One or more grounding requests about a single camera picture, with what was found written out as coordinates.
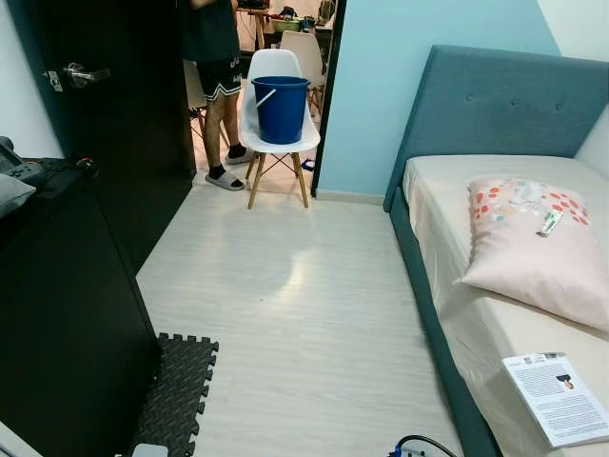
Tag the blue plastic bucket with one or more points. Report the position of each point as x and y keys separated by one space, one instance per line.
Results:
x=283 y=114

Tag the grey device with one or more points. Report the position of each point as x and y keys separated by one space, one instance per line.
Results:
x=19 y=162

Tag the teal upholstered bed frame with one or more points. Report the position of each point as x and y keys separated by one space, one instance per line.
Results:
x=495 y=105

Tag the person in black shorts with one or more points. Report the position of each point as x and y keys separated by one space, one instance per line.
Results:
x=209 y=38

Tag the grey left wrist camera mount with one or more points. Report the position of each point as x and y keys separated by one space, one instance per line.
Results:
x=150 y=450

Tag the clear plastic wrapper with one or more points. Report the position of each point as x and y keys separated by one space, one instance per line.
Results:
x=528 y=197

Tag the white toothpaste tube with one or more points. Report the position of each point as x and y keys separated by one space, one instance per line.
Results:
x=551 y=224

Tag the dark door frame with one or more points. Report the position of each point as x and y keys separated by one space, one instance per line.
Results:
x=328 y=95

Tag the black foam floor mat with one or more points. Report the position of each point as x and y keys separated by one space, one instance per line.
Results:
x=176 y=400

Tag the white printed booklet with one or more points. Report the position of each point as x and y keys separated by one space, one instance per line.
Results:
x=561 y=400

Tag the white chair wooden legs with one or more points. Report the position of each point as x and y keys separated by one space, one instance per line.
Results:
x=303 y=52
x=195 y=86
x=271 y=62

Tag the pink patterned pillow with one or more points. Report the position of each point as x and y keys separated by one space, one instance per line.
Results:
x=533 y=267

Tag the grey cloth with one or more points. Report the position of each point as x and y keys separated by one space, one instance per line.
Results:
x=11 y=195

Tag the black cabinet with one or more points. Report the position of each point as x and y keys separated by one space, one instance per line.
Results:
x=67 y=314

